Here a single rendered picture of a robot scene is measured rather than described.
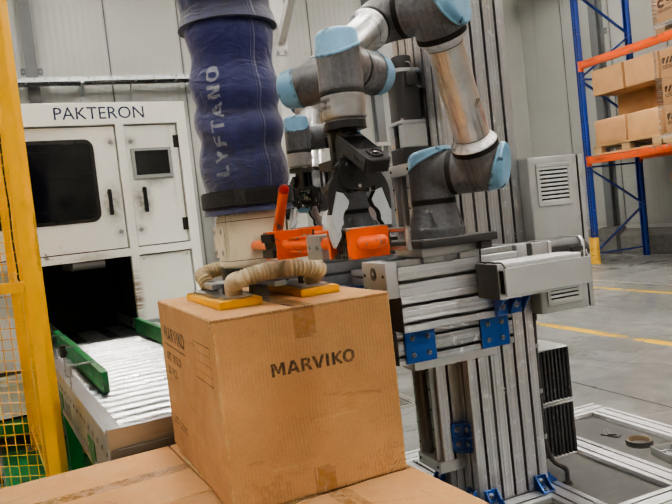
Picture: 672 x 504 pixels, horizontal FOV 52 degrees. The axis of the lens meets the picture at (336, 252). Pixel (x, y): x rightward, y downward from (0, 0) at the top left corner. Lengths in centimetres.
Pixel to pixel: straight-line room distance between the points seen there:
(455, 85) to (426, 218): 35
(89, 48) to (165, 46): 113
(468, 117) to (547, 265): 42
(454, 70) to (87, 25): 999
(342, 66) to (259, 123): 51
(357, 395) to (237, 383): 27
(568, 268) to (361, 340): 61
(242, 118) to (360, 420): 73
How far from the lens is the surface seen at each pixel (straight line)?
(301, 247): 131
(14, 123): 274
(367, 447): 154
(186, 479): 173
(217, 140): 162
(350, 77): 115
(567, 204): 218
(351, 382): 149
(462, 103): 165
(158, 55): 1138
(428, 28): 158
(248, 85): 163
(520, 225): 213
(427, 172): 176
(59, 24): 1136
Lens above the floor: 112
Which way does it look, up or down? 3 degrees down
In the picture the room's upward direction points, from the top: 6 degrees counter-clockwise
